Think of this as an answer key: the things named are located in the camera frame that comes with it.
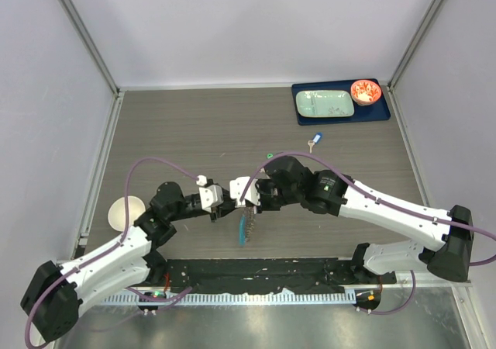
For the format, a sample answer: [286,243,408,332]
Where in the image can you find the metal keyring holder blue handle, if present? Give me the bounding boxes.
[239,207,257,247]

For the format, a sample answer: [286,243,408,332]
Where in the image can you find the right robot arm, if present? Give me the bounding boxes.
[255,156,474,283]

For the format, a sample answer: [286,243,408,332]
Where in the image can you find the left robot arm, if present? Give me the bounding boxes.
[20,176,246,347]

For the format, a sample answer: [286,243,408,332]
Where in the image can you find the blue tagged key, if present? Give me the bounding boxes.
[307,133,322,154]

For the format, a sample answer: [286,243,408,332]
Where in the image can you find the light green rectangular plate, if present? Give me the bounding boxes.
[295,90,354,119]

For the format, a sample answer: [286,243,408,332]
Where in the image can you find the dark blue tray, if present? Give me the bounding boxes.
[291,79,391,126]

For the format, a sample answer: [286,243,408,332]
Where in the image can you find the red patterned bowl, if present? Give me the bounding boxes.
[350,79,382,105]

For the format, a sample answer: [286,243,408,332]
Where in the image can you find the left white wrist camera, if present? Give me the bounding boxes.
[196,175,223,213]

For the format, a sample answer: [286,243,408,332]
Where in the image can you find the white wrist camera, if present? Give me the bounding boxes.
[196,175,223,213]
[229,176,260,208]

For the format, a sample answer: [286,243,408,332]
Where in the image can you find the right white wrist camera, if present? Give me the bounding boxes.
[229,176,260,208]

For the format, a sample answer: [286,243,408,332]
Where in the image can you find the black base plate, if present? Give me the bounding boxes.
[140,257,397,297]

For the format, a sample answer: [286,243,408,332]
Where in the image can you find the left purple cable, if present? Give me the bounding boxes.
[23,157,201,349]

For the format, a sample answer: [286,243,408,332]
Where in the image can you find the white slotted cable duct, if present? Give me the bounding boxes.
[101,289,356,307]

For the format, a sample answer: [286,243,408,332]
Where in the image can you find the aluminium frame rail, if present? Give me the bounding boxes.
[68,90,125,261]

